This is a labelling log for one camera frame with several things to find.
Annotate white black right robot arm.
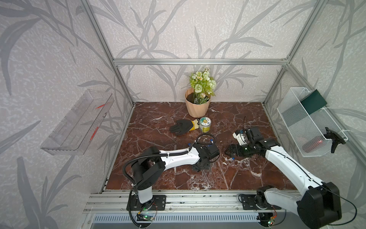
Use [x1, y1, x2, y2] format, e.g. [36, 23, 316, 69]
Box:
[225, 127, 342, 229]

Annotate beige ribbed flower pot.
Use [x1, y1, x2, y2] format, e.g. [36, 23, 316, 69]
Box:
[185, 88, 211, 118]

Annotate aluminium frame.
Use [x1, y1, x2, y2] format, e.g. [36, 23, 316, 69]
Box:
[76, 1, 366, 215]

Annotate clear plastic wall shelf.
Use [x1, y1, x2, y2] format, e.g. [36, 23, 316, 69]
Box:
[41, 89, 114, 156]

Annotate green yellow labelled round tin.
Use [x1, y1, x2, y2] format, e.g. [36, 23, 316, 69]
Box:
[199, 117, 212, 133]

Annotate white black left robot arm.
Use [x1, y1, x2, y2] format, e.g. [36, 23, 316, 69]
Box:
[132, 143, 220, 204]

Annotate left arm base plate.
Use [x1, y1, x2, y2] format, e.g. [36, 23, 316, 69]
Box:
[126, 195, 166, 211]

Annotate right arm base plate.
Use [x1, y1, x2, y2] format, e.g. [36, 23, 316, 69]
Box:
[238, 194, 282, 210]

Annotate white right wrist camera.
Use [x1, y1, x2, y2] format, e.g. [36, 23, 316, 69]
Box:
[233, 130, 247, 146]

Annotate black work glove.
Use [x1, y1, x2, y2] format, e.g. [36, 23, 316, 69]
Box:
[169, 119, 199, 135]

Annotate black corrugated cable conduit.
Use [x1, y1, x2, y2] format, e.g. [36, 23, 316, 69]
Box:
[122, 143, 195, 185]

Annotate green white artificial flowers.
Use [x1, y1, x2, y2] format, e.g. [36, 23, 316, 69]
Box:
[190, 67, 217, 105]

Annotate white wire mesh basket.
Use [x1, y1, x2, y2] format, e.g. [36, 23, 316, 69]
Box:
[277, 87, 348, 157]

